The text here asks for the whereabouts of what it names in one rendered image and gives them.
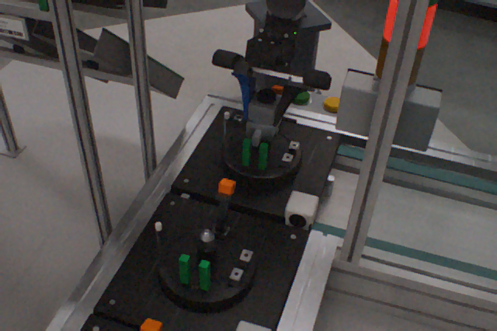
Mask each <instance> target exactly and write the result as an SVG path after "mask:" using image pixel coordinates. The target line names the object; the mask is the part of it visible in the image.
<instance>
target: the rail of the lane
mask: <svg viewBox="0 0 497 331"><path fill-rule="evenodd" d="M203 101H204V102H208V103H211V106H213V105H215V104H218V105H222V106H224V107H228V108H232V109H235V110H237V111H242V112H244V109H243V102H242V96H240V95H235V94H231V93H228V92H221V91H217V90H213V89H209V91H208V92H207V94H206V95H205V97H204V98H203V100H201V102H203ZM282 120H284V122H289V123H292V124H298V125H303V126H306V127H313V128H317V129H320V130H323V131H331V133H334V134H341V135H342V138H341V142H340V145H341V146H345V147H349V148H355V149H359V150H363V151H364V150H365V147H366V143H367V140H368V138H367V137H364V136H359V135H356V134H349V133H346V132H343V131H339V130H336V129H335V121H336V117H330V116H327V115H322V114H319V113H312V112H308V111H304V110H297V108H293V107H290V106H289V107H288V110H286V112H285V113H284V115H283V116H282Z"/></svg>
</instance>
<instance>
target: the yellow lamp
mask: <svg viewBox="0 0 497 331"><path fill-rule="evenodd" d="M389 43H390V42H389V41H386V40H385V38H384V35H383V36H382V41H381V47H380V50H379V54H378V59H377V65H376V68H375V74H376V75H377V77H378V78H379V79H381V78H382V74H383V70H384V64H385V61H386V57H387V53H388V47H389Z"/></svg>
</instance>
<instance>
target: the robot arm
mask: <svg viewBox="0 0 497 331"><path fill-rule="evenodd" d="M305 3H306V0H266V4H267V13H266V21H265V24H263V28H260V29H259V33H258V35H257V37H254V38H252V39H250V40H247V44H246V51H245V57H243V56H242V55H240V54H238V53H236V52H234V51H226V50H222V49H217V50H216V51H215V52H214V56H213V60H211V63H212V64H213V65H216V66H218V67H222V68H224V69H228V70H232V71H233V72H232V73H231V75H233V76H234V77H235V78H236V79H237V80H238V82H239V84H240V87H241V91H242V102H243V109H244V118H245V120H247V119H248V111H249V103H250V101H252V99H253V97H254V91H255V83H256V78H255V77H252V76H253V74H254V73H255V72H258V73H261V74H266V75H272V76H276V77H281V78H287V81H289V85H287V84H284V85H283V93H282V96H281V99H280V103H279V106H278V108H277V112H276V116H274V119H273V127H276V126H277V125H278V123H279V122H280V119H281V118H282V116H283V115H284V113H285V112H286V110H288V107H289V105H290V104H291V103H292V102H293V101H294V99H295V98H296V97H297V94H298V93H299V92H307V89H306V88H307V86H310V87H311V88H316V89H322V90H329V89H330V87H331V83H332V76H331V75H330V74H329V73H328V72H326V71H319V70H314V69H311V68H307V69H305V71H298V70H294V69H291V67H292V64H293V59H294V54H295V49H296V45H297V38H298V35H299V31H300V27H301V21H302V18H306V17H307V15H306V14H305V13H304V7H305ZM261 64H262V65H264V66H265V67H263V66H260V65H261ZM277 66H279V67H283V69H285V71H278V70H276V68H277ZM267 67H268V68H267Z"/></svg>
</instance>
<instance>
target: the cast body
mask: <svg viewBox="0 0 497 331"><path fill-rule="evenodd" d="M281 96H282V95H280V94H276V92H274V91H273V90H271V89H260V90H257V91H256V93H255V95H254V97H253V99H252V101H250V103H249V105H248V120H247V121H246V136H248V137H252V145H253V147H258V145H259V142H260V141H261V140H266V141H272V139H273V136H275V133H276V130H277V128H278V127H279V125H280V122H281V120H282V118H281V119H280V122H279V123H278V125H277V126H276V127H273V119H274V116H276V112H277V108H278V106H279V103H280V99H281Z"/></svg>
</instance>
